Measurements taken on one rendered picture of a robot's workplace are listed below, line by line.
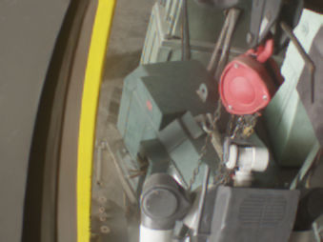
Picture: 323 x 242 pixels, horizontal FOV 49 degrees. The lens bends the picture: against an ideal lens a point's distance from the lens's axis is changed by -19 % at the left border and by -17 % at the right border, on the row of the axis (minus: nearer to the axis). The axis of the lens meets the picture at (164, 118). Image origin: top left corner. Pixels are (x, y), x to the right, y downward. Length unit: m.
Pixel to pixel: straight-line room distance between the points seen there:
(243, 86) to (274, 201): 0.31
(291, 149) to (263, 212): 1.09
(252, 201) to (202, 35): 1.42
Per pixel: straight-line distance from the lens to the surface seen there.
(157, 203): 0.96
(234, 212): 0.89
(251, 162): 1.09
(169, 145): 1.65
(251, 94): 1.03
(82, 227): 1.87
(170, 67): 1.96
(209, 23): 2.16
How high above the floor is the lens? 1.93
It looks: 41 degrees down
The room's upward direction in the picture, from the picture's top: 15 degrees clockwise
